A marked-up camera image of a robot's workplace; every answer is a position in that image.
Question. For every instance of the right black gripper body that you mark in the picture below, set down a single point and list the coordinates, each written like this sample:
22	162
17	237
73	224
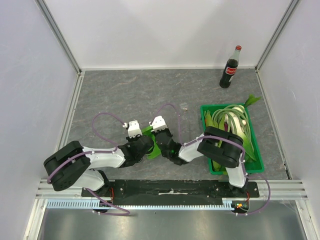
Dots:
161	137

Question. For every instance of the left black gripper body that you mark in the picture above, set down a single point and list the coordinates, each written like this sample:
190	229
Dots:
132	140

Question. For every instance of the green paper box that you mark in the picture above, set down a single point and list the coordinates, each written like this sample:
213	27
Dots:
155	151

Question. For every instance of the small clear plastic scrap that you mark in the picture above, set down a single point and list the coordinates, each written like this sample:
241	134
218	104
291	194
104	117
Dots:
184	106

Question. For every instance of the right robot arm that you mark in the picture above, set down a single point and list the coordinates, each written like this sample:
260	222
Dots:
225	148

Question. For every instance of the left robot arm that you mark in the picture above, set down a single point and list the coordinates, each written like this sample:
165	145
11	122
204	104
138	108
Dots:
79	166

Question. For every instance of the green plastic tray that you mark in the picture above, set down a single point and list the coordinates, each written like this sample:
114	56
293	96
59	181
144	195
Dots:
255	165

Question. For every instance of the green long beans bundle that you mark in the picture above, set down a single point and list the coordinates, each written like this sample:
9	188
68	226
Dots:
237	119

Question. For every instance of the cola glass bottle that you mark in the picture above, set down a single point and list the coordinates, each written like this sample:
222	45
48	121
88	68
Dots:
230	68

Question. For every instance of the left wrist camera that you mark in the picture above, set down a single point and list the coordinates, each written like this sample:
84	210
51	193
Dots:
133	129

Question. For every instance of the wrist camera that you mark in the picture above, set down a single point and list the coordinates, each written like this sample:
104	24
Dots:
158	124
133	129

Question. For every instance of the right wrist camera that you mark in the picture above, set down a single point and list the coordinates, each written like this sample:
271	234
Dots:
158	124

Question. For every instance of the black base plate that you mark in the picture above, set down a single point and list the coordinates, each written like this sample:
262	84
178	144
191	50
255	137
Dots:
173	192

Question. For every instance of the grey cable duct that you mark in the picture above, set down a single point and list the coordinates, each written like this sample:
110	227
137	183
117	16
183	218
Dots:
95	204

